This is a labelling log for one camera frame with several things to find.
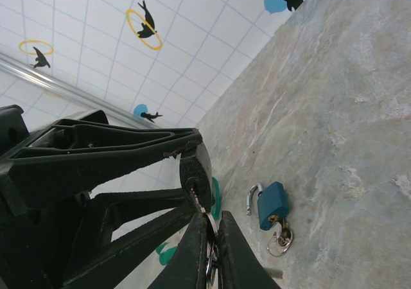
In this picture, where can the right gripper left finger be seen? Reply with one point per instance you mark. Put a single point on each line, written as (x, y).
(189, 257)

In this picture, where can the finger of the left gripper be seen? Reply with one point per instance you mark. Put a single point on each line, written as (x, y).
(80, 167)
(154, 234)

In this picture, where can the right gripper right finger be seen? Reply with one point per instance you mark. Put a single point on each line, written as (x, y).
(237, 260)

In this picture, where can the brass-toned key bunch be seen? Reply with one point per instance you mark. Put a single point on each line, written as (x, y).
(282, 237)

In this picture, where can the silver key bunch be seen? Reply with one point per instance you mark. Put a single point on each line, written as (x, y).
(202, 208)

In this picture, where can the blue padlock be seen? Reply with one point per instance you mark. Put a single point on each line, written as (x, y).
(273, 202)

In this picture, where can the black padlock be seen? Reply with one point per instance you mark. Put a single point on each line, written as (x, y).
(196, 173)

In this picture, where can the teal plastic piece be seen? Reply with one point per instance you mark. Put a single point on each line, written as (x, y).
(165, 255)

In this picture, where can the aluminium corner post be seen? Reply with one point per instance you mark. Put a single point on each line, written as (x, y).
(64, 88)

